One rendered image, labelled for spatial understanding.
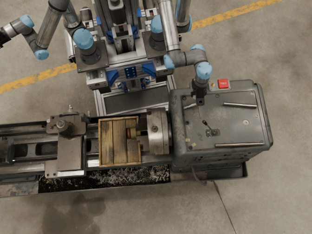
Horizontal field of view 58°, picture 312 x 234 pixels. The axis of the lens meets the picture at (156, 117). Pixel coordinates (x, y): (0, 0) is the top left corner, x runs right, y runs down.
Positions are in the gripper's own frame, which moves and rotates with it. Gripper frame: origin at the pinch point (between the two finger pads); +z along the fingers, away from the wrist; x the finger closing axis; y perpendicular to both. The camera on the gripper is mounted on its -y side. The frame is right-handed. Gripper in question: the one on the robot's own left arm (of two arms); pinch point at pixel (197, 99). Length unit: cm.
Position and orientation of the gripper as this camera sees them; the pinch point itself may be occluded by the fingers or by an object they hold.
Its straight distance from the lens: 172.7
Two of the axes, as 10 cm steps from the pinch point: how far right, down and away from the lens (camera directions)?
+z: 0.2, 3.1, 9.5
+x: -10.0, 0.8, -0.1
